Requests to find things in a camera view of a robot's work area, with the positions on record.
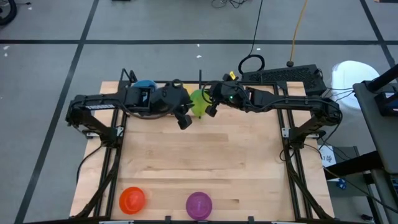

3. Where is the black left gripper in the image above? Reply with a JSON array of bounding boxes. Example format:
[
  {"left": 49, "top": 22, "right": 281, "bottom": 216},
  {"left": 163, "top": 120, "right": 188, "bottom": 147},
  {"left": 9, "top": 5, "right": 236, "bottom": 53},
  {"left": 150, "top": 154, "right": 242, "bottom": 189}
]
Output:
[{"left": 152, "top": 81, "right": 195, "bottom": 131}]

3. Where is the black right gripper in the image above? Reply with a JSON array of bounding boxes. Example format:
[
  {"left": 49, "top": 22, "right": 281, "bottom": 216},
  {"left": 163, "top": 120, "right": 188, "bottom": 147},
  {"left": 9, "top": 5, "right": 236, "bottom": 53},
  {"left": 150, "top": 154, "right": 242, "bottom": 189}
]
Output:
[{"left": 205, "top": 81, "right": 252, "bottom": 118}]

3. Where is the green bowl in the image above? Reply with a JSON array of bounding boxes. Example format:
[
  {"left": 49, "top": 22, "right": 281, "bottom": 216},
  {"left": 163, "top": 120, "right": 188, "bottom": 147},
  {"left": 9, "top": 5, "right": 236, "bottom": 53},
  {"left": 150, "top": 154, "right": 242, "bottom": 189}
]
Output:
[{"left": 189, "top": 89, "right": 213, "bottom": 119}]

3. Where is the orange bowl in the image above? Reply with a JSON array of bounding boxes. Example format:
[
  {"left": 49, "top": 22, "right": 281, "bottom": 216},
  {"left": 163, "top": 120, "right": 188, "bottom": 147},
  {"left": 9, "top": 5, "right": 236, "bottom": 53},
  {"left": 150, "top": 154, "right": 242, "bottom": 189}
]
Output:
[{"left": 119, "top": 186, "right": 147, "bottom": 215}]

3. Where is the blue bowl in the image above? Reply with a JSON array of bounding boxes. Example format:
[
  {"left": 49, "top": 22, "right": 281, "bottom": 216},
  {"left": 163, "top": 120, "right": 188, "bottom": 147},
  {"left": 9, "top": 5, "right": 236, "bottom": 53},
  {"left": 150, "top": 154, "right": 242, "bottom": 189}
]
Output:
[{"left": 132, "top": 79, "right": 158, "bottom": 93}]

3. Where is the purple bowl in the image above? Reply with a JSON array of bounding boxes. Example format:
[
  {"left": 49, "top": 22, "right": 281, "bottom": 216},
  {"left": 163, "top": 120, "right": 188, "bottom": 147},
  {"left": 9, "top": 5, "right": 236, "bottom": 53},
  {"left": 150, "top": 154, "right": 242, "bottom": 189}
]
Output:
[{"left": 185, "top": 191, "right": 213, "bottom": 221}]

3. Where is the white paper sheet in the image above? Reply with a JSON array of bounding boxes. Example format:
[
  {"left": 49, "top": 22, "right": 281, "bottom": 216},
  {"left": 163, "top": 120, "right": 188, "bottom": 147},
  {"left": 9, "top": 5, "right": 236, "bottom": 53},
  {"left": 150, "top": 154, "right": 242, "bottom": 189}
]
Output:
[{"left": 318, "top": 145, "right": 336, "bottom": 169}]

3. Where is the white round floor disc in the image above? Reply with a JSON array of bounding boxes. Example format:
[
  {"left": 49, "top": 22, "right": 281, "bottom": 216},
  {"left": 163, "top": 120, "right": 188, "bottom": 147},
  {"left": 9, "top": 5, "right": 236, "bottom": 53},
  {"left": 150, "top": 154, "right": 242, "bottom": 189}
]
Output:
[{"left": 331, "top": 60, "right": 381, "bottom": 110}]

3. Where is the dark grey table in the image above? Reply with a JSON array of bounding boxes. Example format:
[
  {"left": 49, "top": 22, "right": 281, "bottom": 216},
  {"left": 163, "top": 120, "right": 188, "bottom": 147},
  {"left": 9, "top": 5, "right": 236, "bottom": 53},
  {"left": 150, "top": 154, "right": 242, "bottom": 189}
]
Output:
[{"left": 353, "top": 63, "right": 398, "bottom": 175}]

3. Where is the black wheel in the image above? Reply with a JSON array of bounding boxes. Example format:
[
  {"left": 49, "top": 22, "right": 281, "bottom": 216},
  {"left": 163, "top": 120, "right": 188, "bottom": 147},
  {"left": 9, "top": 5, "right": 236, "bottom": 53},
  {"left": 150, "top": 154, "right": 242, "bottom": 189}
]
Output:
[{"left": 0, "top": 0, "right": 18, "bottom": 26}]

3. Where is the wooden shelf with black frame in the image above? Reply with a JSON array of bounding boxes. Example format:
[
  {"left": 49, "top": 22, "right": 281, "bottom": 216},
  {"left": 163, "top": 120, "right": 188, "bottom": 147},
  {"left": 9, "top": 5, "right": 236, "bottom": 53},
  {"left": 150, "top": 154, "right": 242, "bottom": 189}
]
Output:
[{"left": 119, "top": 68, "right": 203, "bottom": 118}]

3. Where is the black aluminium table frame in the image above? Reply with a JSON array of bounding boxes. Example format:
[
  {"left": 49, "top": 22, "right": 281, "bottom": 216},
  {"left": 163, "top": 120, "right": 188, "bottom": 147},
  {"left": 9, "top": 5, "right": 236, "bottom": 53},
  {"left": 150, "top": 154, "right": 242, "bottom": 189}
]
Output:
[{"left": 70, "top": 80, "right": 335, "bottom": 223}]

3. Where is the black cable bundle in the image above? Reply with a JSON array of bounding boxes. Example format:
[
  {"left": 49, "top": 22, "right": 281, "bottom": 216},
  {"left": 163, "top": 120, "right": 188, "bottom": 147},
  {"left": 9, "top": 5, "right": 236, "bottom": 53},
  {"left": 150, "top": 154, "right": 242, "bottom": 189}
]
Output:
[{"left": 211, "top": 0, "right": 249, "bottom": 9}]

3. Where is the yellow cable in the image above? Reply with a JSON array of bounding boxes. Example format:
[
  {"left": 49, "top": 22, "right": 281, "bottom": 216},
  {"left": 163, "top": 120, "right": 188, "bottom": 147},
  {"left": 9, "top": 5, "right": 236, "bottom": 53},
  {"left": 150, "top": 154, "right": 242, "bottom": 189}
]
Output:
[{"left": 289, "top": 0, "right": 309, "bottom": 68}]

